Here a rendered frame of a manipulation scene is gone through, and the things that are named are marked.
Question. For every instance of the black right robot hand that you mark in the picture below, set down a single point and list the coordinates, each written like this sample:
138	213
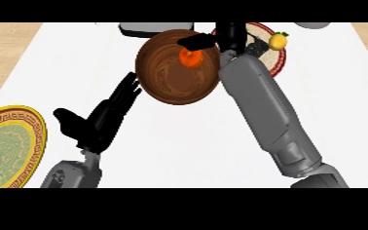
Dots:
234	37

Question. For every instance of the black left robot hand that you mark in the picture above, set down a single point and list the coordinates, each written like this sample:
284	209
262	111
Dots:
102	123

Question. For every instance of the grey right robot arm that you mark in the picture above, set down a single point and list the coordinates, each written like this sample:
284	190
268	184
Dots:
268	110

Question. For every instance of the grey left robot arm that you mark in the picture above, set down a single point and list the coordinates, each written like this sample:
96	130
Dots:
71	172

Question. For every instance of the round red-rimmed placemat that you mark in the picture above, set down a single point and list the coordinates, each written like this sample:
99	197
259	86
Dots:
272	58

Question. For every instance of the orange squash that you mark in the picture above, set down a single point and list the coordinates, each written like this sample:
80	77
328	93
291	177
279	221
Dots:
191	58

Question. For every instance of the brown wooden bowl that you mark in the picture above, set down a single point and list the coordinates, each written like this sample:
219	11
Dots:
167	74

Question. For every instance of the yellow lemon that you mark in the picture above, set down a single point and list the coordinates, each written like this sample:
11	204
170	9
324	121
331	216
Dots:
278	41

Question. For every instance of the grey rounded object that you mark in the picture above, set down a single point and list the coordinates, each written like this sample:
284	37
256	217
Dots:
312	25

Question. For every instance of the yellow-rimmed green plate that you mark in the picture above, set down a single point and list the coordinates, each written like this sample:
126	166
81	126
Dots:
16	146

